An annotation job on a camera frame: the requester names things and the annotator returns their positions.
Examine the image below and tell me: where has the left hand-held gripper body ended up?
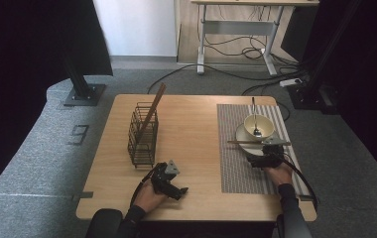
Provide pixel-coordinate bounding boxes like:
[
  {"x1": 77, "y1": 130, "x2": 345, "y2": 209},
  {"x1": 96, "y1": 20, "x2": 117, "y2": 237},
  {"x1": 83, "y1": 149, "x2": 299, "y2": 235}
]
[{"x1": 150, "y1": 160, "x2": 181, "y2": 195}]

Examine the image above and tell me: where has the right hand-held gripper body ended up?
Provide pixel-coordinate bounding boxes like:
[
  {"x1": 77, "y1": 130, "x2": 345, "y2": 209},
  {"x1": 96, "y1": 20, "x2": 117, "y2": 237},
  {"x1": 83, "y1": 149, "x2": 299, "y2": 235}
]
[{"x1": 259, "y1": 135, "x2": 292, "y2": 169}]

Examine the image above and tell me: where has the cream ceramic plate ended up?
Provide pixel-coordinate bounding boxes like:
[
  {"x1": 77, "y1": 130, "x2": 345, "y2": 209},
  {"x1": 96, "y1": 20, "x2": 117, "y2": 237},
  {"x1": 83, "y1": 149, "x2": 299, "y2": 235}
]
[{"x1": 235, "y1": 122, "x2": 281, "y2": 157}]

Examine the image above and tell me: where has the dark wire cutlery basket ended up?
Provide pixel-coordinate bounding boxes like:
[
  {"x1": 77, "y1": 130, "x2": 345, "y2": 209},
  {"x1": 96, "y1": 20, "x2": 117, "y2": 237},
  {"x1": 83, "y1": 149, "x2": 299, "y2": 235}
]
[{"x1": 127, "y1": 101, "x2": 160, "y2": 169}]

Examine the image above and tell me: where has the person's right hand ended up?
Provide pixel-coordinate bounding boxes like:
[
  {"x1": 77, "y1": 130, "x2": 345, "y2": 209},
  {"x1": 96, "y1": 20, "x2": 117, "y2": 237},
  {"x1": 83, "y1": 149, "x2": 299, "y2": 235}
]
[{"x1": 264, "y1": 163, "x2": 294, "y2": 187}]

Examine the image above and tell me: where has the person's left hand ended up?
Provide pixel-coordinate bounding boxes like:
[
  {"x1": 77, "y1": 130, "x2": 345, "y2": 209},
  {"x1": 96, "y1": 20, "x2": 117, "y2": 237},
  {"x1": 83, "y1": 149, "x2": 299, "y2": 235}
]
[{"x1": 133, "y1": 181, "x2": 168, "y2": 212}]

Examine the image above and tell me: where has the metal spoon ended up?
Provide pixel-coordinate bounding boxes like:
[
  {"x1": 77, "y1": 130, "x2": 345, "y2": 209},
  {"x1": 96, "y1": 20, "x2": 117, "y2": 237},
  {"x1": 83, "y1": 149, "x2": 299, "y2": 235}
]
[{"x1": 250, "y1": 96, "x2": 263, "y2": 139}]

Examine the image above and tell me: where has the grey striped woven placemat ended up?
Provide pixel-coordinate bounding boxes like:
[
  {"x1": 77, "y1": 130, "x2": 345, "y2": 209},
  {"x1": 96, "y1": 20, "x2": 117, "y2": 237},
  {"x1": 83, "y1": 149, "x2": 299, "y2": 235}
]
[{"x1": 216, "y1": 103, "x2": 311, "y2": 196}]

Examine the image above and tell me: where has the cream ceramic bowl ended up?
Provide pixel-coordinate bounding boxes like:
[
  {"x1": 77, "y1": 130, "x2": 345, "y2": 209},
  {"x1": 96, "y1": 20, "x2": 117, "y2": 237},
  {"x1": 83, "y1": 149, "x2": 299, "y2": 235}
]
[{"x1": 243, "y1": 113, "x2": 276, "y2": 143}]

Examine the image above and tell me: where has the brown wooden spatula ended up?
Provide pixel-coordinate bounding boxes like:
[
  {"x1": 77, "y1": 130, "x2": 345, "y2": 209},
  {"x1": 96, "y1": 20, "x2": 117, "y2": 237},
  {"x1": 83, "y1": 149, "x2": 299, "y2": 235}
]
[{"x1": 136, "y1": 82, "x2": 168, "y2": 147}]

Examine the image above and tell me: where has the black metal stand with base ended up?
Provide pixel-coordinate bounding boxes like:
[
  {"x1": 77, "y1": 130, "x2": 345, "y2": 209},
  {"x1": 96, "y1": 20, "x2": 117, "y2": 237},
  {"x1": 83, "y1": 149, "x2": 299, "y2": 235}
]
[{"x1": 287, "y1": 0, "x2": 364, "y2": 115}]

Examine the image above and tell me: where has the person's dark clothed knee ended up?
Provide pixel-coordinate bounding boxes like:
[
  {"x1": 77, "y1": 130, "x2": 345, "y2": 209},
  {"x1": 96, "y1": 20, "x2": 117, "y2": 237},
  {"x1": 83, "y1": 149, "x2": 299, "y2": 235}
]
[{"x1": 85, "y1": 207, "x2": 125, "y2": 238}]

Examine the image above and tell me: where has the white power strip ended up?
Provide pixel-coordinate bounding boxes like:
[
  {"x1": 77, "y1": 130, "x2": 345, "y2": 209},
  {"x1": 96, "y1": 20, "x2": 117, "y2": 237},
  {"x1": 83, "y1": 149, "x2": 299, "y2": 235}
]
[{"x1": 279, "y1": 77, "x2": 304, "y2": 88}]

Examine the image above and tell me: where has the grey floor socket plate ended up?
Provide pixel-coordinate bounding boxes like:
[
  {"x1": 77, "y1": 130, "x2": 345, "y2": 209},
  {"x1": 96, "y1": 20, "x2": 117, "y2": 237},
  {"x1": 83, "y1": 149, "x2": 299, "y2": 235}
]
[{"x1": 66, "y1": 124, "x2": 90, "y2": 147}]

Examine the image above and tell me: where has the black stand base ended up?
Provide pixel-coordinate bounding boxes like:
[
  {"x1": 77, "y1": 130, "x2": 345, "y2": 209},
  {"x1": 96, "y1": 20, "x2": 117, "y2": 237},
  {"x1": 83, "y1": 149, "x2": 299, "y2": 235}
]
[{"x1": 62, "y1": 54, "x2": 107, "y2": 107}]

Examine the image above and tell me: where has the black curtain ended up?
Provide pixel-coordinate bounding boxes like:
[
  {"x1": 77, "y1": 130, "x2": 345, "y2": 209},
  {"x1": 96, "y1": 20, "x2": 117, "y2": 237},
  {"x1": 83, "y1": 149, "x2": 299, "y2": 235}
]
[
  {"x1": 0, "y1": 0, "x2": 114, "y2": 206},
  {"x1": 280, "y1": 0, "x2": 377, "y2": 189}
]

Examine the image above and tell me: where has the white desk with grey legs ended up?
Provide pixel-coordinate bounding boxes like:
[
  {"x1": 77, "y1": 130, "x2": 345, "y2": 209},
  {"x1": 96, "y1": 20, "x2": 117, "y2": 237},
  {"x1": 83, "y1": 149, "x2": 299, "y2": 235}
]
[{"x1": 189, "y1": 0, "x2": 319, "y2": 77}]

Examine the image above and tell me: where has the left hand-held gripper black cable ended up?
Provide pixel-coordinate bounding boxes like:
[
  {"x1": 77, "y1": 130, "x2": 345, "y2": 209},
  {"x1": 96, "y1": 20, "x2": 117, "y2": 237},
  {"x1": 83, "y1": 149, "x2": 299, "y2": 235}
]
[{"x1": 129, "y1": 168, "x2": 160, "y2": 206}]

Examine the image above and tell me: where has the hand-held gripper black cable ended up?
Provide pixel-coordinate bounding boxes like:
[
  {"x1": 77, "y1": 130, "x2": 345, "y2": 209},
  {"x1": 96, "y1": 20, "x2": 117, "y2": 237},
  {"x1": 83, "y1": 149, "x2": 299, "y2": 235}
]
[
  {"x1": 282, "y1": 158, "x2": 319, "y2": 213},
  {"x1": 129, "y1": 168, "x2": 160, "y2": 206}
]

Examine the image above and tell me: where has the right hand-held gripper black cable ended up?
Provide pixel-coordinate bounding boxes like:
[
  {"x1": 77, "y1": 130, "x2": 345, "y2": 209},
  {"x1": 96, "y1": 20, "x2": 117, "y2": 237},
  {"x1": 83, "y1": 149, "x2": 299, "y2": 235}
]
[{"x1": 282, "y1": 158, "x2": 319, "y2": 213}]

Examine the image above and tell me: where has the looped black floor cable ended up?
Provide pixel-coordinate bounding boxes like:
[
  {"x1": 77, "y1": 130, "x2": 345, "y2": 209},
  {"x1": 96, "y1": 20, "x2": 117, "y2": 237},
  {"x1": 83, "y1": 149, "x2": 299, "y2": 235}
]
[{"x1": 241, "y1": 83, "x2": 292, "y2": 122}]

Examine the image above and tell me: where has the grey metal table bracket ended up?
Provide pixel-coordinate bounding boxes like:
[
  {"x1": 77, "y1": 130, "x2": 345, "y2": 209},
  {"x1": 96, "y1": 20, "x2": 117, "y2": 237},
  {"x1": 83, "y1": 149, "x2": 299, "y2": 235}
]
[
  {"x1": 71, "y1": 190, "x2": 94, "y2": 202},
  {"x1": 299, "y1": 194, "x2": 320, "y2": 203}
]

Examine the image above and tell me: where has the long black floor cable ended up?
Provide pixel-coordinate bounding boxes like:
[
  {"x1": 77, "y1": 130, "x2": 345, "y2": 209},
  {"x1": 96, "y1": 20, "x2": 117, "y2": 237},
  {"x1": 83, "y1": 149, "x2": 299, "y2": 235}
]
[{"x1": 147, "y1": 63, "x2": 307, "y2": 95}]

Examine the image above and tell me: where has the bundle of black cables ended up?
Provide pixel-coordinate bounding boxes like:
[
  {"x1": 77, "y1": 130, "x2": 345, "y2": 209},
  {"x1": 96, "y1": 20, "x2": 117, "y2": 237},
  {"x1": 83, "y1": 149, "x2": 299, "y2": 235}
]
[{"x1": 204, "y1": 34, "x2": 299, "y2": 67}]

